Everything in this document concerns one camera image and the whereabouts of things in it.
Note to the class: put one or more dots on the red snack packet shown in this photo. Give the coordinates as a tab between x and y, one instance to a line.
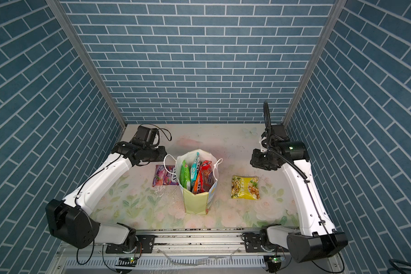
206	176

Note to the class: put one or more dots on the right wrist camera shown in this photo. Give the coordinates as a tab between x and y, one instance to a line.
264	141

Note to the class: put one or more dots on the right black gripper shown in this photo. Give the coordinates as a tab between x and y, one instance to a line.
254	161

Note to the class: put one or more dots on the black mounting plate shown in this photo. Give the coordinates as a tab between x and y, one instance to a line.
143	244
252	243

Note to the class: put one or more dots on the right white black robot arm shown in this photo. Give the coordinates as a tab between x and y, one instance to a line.
316	237

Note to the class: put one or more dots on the purple Fox's candy packet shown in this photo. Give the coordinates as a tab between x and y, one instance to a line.
165	176

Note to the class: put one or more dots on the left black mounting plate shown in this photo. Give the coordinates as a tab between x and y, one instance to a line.
143	244

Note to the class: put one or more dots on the floral paper gift bag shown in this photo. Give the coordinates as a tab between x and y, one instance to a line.
199	203

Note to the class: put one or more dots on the yellow green snack packet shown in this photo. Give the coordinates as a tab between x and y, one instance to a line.
245	188

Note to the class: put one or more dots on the teal snack packet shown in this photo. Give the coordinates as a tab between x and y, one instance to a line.
194	168

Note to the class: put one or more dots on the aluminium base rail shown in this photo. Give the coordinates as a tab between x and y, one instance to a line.
191	243

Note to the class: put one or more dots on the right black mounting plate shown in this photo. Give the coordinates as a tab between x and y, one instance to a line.
252	243

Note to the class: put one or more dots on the white slotted cable duct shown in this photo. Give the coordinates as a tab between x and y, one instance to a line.
161	262

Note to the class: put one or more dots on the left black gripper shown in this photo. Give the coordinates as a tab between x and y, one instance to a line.
162	154

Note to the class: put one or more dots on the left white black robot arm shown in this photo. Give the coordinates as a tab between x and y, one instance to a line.
69	219

